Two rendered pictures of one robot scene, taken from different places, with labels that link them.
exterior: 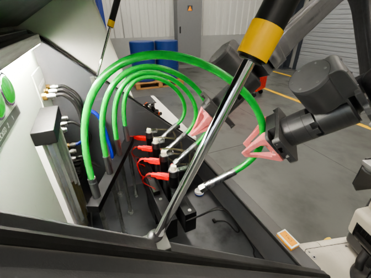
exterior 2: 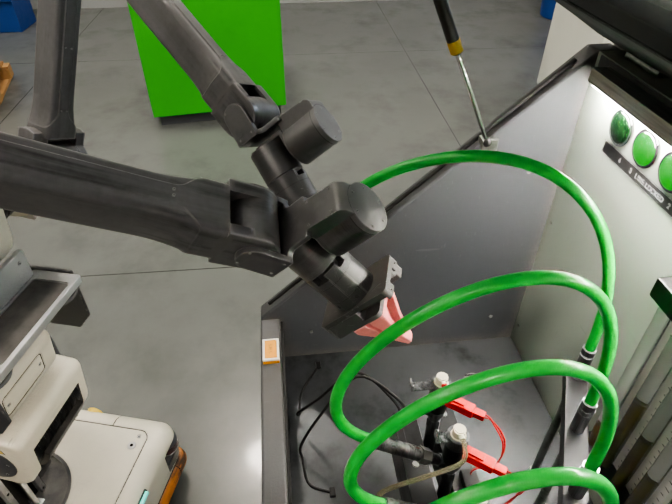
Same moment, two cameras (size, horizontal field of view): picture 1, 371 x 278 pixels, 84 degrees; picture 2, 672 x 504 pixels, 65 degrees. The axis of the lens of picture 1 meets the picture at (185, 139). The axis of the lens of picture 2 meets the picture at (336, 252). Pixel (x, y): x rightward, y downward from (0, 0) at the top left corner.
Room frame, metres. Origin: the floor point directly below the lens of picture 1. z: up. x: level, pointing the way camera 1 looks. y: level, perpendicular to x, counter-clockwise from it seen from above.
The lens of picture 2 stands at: (0.92, 0.04, 1.71)
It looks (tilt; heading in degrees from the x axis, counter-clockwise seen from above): 39 degrees down; 198
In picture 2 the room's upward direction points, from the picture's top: straight up
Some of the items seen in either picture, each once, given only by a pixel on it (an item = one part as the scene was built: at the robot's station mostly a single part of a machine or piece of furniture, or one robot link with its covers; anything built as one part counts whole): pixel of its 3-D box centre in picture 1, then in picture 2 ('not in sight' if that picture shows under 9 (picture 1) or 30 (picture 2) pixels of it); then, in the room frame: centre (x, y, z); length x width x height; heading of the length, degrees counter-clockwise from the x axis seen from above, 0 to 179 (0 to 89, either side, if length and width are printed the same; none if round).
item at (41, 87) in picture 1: (60, 123); not in sight; (0.56, 0.37, 1.20); 0.13 x 0.03 x 0.31; 25
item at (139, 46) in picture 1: (155, 63); not in sight; (5.46, 0.76, 0.51); 1.20 x 0.85 x 1.02; 112
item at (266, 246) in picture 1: (234, 204); (279, 490); (0.55, -0.18, 0.87); 0.62 x 0.04 x 0.16; 25
